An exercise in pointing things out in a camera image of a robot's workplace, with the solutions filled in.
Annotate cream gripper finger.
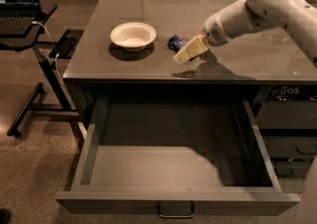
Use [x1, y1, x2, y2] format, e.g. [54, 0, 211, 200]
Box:
[173, 49, 201, 64]
[185, 36, 208, 57]

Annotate blue rxbar blueberry bar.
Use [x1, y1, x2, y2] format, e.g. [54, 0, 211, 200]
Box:
[167, 35, 186, 53]

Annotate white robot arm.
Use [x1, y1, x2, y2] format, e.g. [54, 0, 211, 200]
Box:
[173, 0, 317, 63]

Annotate open grey top drawer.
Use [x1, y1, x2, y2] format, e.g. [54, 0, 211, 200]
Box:
[56, 85, 299, 216]

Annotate white bowl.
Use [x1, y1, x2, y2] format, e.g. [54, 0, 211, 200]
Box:
[110, 22, 157, 52]

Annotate dark lower cabinet drawers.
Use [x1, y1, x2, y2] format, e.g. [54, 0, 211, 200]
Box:
[252, 85, 317, 177]

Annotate black phone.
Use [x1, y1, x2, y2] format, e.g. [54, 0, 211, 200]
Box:
[56, 36, 76, 56]

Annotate black laptop stand table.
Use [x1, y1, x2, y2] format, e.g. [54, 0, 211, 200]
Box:
[0, 2, 85, 138]

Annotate black laptop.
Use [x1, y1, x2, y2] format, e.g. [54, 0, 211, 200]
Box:
[0, 0, 42, 38]

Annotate black shoe tip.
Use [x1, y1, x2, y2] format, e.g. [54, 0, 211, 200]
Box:
[0, 209, 10, 224]

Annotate metal drawer handle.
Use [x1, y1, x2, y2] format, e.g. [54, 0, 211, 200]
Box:
[157, 204, 195, 219]

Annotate white charging cable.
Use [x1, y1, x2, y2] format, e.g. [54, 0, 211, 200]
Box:
[31, 20, 64, 85]

